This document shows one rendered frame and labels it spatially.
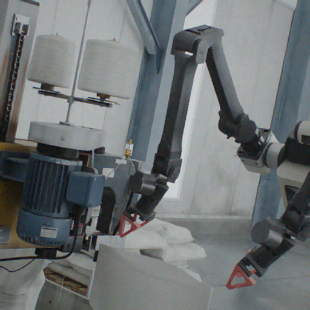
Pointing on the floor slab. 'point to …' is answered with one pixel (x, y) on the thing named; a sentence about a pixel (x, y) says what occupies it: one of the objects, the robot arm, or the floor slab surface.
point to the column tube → (8, 14)
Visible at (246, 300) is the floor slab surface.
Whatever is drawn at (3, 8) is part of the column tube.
